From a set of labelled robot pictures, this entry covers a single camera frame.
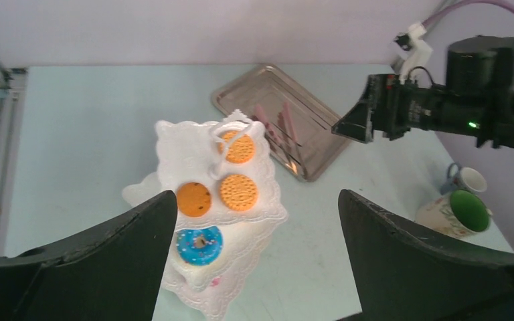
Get stainless steel tray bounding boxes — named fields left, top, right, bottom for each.
left=211, top=64, right=349, bottom=182

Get green interior floral mug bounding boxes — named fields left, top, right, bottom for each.
left=415, top=189, right=491, bottom=239

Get white grey mug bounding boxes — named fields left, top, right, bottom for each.
left=440, top=163, right=487, bottom=195

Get white three-tier dessert stand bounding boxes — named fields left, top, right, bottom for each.
left=122, top=110, right=288, bottom=320

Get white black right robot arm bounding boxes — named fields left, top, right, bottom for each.
left=331, top=35, right=514, bottom=149

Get blue frosted donut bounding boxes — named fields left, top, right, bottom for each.
left=175, top=225, right=224, bottom=266

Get orange cookie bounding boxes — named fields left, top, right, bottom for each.
left=219, top=174, right=259, bottom=211
left=218, top=130, right=256, bottom=164

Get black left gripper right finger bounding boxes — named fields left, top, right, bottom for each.
left=338, top=190, right=514, bottom=320

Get brown cookie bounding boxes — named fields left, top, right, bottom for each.
left=176, top=182, right=211, bottom=217

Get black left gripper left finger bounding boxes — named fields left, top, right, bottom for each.
left=0, top=191, right=177, bottom=320

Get orange cookie front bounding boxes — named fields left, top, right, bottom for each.
left=218, top=130, right=256, bottom=164

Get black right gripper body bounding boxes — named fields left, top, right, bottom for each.
left=331, top=35, right=514, bottom=144

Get pink-tipped metal tongs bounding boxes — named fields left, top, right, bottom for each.
left=253, top=101, right=307, bottom=176

